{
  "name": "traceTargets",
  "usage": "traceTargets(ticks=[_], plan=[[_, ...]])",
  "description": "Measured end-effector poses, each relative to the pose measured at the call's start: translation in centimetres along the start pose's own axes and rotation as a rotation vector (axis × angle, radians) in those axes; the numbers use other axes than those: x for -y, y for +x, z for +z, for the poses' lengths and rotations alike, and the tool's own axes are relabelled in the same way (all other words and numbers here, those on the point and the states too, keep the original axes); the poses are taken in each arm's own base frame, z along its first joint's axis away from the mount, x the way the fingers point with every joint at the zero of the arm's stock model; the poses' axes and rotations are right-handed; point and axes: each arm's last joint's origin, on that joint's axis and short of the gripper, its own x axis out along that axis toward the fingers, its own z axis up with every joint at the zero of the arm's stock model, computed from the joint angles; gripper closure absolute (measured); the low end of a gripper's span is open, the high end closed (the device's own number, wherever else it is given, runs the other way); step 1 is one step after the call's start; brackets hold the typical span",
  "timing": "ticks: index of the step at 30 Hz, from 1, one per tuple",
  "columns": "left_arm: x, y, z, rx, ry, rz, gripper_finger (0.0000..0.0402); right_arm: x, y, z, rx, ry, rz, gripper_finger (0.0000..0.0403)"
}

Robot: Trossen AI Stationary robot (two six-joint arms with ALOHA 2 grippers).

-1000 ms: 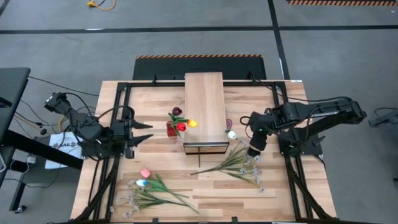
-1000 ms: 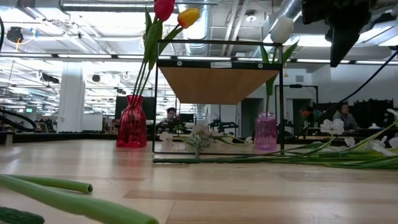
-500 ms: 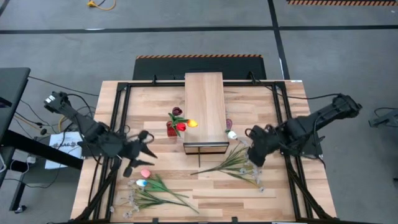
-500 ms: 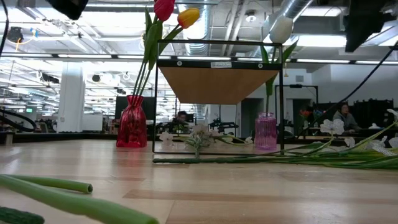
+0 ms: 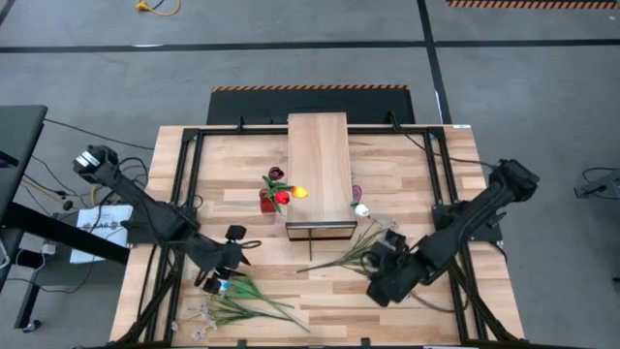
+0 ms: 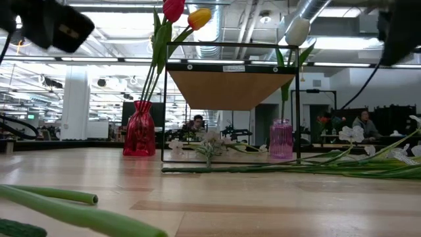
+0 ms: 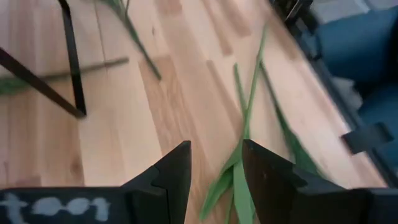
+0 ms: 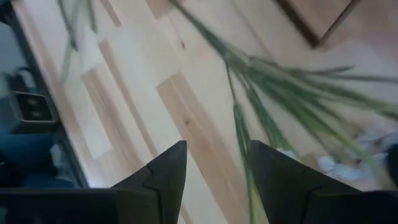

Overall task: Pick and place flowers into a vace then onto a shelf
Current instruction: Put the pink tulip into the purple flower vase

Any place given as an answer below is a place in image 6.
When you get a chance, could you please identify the red artificial tulip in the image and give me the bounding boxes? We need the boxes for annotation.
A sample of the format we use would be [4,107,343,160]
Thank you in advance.
[140,0,187,102]

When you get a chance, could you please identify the orange yellow artificial tulip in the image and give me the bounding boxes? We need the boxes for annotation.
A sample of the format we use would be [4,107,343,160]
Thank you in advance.
[146,8,212,102]

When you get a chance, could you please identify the pink ribbed glass vase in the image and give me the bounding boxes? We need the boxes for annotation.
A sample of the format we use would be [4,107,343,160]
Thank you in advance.
[269,118,294,160]

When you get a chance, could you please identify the long light strip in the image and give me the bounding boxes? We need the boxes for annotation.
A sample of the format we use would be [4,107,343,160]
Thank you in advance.
[0,55,421,69]

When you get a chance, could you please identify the white building column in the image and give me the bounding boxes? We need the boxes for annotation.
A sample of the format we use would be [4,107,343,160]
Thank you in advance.
[60,65,90,142]

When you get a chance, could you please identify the black cabinets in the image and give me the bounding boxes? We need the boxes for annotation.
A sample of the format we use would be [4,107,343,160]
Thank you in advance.
[328,104,418,145]

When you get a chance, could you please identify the person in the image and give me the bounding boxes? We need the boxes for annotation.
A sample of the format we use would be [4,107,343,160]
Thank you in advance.
[189,114,207,132]
[351,109,380,139]

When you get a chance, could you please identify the red glass vase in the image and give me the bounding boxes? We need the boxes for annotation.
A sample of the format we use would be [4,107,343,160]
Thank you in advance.
[122,100,157,157]

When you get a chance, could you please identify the black monitor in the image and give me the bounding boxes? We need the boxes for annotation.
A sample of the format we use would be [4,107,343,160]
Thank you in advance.
[120,101,165,128]

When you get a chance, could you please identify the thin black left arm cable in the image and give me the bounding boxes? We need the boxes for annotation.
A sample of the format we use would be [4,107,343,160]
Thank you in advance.
[0,32,11,63]

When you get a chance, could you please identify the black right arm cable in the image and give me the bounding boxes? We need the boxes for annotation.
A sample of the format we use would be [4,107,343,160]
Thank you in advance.
[340,57,384,111]

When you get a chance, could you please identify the black metal rack frame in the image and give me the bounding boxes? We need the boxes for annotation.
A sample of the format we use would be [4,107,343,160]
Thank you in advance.
[290,89,337,145]

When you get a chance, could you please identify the black aluminium table frame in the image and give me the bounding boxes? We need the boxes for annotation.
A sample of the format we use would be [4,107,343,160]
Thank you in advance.
[0,140,421,155]

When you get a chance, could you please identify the silver ribbed air duct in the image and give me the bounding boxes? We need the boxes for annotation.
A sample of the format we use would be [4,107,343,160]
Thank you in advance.
[193,0,228,60]

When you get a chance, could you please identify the wooden shelf with black frame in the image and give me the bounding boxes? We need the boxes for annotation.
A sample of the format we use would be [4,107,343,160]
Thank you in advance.
[160,41,302,165]

